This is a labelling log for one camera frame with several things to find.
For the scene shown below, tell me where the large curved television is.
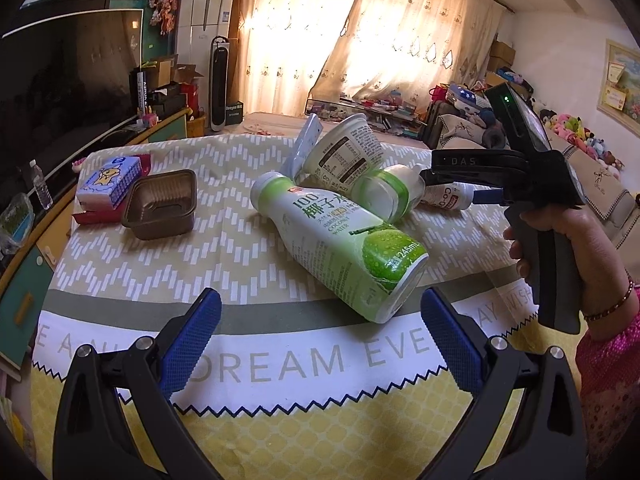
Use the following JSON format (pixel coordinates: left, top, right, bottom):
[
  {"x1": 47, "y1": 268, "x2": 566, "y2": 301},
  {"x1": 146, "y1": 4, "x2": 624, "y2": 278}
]
[{"x1": 0, "y1": 7, "x2": 143, "y2": 196}]

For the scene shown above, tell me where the blue star plush pillow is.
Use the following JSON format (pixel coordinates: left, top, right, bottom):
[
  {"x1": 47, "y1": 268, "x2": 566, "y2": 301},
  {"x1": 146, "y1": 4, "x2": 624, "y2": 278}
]
[{"x1": 447, "y1": 84, "x2": 493, "y2": 113}]

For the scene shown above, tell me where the person's right forearm pink sleeve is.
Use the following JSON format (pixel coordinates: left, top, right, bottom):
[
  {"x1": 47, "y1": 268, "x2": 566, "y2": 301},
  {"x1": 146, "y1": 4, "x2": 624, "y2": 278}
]
[{"x1": 575, "y1": 290, "x2": 640, "y2": 466}]

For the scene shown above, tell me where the small white plastic bottle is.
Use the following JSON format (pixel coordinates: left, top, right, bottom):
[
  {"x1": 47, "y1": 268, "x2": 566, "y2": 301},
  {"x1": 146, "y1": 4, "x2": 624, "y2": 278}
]
[{"x1": 417, "y1": 180, "x2": 476, "y2": 211}]

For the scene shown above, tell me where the framed wall picture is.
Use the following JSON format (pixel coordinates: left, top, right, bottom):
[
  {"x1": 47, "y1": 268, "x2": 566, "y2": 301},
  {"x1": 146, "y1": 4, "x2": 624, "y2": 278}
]
[{"x1": 597, "y1": 39, "x2": 640, "y2": 121}]

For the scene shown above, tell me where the beige sofa with deer covers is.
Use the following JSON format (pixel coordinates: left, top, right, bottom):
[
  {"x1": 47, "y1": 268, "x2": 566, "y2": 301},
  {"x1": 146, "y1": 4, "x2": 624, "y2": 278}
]
[{"x1": 430, "y1": 112, "x2": 640, "y2": 251}]

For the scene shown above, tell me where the small green-banded plastic bottle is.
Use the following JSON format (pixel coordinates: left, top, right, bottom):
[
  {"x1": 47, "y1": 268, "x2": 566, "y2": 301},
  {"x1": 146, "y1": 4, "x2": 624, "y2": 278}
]
[{"x1": 350, "y1": 164, "x2": 426, "y2": 223}]

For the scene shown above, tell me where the blue tissue packet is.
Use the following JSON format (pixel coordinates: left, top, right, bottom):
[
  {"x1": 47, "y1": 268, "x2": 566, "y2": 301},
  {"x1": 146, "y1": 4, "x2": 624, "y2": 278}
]
[{"x1": 76, "y1": 155, "x2": 141, "y2": 211}]

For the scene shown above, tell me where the cream embroidered curtain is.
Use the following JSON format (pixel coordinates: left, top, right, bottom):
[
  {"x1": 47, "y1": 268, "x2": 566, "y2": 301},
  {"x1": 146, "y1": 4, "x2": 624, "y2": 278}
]
[
  {"x1": 345, "y1": 0, "x2": 506, "y2": 106},
  {"x1": 232, "y1": 0, "x2": 373, "y2": 116}
]

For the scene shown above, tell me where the teal yellow television cabinet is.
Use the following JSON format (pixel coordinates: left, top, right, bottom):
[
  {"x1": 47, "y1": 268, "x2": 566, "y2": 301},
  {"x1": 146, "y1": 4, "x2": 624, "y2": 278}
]
[{"x1": 0, "y1": 110, "x2": 201, "y2": 371}]

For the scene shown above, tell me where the red flat box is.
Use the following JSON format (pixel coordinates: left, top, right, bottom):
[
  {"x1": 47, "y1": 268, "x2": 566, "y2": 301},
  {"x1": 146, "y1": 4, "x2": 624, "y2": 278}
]
[{"x1": 71, "y1": 152, "x2": 153, "y2": 226}]

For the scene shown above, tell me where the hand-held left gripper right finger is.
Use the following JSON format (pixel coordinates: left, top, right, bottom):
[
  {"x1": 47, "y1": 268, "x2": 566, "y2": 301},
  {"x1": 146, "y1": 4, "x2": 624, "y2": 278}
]
[{"x1": 420, "y1": 287, "x2": 587, "y2": 480}]

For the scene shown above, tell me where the open cardboard box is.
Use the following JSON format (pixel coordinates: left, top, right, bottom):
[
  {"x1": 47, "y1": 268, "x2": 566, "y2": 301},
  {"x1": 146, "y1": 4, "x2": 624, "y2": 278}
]
[{"x1": 142, "y1": 55, "x2": 198, "y2": 91}]

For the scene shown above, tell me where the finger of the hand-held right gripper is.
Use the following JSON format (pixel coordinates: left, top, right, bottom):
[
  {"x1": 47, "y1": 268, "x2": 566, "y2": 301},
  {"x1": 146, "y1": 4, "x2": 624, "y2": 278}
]
[
  {"x1": 419, "y1": 150, "x2": 530, "y2": 187},
  {"x1": 472, "y1": 186, "x2": 507, "y2": 206}
]

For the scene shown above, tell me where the pale blue paper carton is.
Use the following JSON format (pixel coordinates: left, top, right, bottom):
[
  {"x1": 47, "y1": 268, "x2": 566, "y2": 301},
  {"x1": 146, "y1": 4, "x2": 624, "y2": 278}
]
[{"x1": 280, "y1": 113, "x2": 322, "y2": 181}]

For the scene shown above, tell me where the tall black box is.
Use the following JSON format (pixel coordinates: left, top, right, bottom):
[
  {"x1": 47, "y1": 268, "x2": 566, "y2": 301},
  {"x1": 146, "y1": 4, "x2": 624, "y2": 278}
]
[{"x1": 130, "y1": 70, "x2": 151, "y2": 116}]

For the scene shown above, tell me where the black silver tower fan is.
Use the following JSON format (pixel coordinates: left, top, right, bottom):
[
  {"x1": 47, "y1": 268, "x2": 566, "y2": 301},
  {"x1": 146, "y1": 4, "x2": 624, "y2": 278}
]
[{"x1": 210, "y1": 36, "x2": 232, "y2": 132}]

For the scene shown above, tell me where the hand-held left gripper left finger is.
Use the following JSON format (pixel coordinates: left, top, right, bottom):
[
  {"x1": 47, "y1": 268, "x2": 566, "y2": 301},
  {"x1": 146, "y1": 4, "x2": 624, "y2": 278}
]
[{"x1": 52, "y1": 287, "x2": 223, "y2": 480}]

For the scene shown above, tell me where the white paper food cup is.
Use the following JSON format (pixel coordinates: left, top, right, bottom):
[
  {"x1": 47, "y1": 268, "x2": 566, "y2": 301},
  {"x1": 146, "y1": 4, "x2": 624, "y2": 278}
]
[{"x1": 302, "y1": 113, "x2": 385, "y2": 186}]

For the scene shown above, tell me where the yellow green printed tablecloth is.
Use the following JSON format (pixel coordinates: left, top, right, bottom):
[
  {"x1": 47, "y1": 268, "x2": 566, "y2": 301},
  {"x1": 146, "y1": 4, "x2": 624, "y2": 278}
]
[{"x1": 30, "y1": 130, "x2": 591, "y2": 480}]

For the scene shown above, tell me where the red bead bracelet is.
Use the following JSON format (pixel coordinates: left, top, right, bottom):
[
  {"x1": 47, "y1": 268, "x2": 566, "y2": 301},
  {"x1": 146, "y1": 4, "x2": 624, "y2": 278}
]
[{"x1": 582, "y1": 270, "x2": 635, "y2": 322}]

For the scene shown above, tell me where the brown plastic tray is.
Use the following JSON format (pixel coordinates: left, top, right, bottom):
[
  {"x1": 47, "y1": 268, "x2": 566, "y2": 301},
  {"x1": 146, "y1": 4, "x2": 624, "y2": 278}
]
[{"x1": 121, "y1": 169, "x2": 197, "y2": 241}]

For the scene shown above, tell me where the clear water bottle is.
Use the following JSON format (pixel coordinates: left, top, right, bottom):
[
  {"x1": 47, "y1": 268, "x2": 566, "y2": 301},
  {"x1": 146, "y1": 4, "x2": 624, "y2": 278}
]
[{"x1": 28, "y1": 159, "x2": 53, "y2": 211}]

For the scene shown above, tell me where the row of plush toys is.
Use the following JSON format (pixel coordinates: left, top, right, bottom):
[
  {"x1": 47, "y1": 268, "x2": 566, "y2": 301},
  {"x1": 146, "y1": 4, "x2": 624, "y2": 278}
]
[{"x1": 530, "y1": 105, "x2": 626, "y2": 171}]

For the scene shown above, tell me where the white standing air conditioner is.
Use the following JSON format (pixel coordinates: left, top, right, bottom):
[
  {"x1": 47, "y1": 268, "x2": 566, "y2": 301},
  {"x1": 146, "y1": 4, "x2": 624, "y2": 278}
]
[{"x1": 175, "y1": 0, "x2": 240, "y2": 91}]

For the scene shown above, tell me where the glass coffee table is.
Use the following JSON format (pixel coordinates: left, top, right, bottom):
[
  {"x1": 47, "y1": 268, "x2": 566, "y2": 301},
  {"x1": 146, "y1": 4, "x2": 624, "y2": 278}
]
[{"x1": 305, "y1": 92, "x2": 436, "y2": 136}]

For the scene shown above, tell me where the clear plastic bag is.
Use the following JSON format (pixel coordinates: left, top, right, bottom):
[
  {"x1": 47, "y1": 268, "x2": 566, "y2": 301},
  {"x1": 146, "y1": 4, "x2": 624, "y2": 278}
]
[{"x1": 0, "y1": 192, "x2": 36, "y2": 256}]

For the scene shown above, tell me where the green white coconut water bottle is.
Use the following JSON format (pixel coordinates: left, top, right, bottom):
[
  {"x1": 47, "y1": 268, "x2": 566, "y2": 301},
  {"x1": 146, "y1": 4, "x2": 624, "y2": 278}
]
[{"x1": 250, "y1": 171, "x2": 430, "y2": 324}]

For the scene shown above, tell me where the hanging flower decoration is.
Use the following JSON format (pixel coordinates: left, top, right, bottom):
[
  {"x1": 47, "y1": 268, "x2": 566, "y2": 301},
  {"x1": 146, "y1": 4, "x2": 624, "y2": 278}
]
[{"x1": 147, "y1": 0, "x2": 182, "y2": 36}]

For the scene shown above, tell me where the person's right hand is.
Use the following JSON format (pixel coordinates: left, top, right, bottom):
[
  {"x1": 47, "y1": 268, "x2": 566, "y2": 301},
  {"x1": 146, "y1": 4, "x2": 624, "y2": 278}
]
[{"x1": 503, "y1": 206, "x2": 630, "y2": 317}]

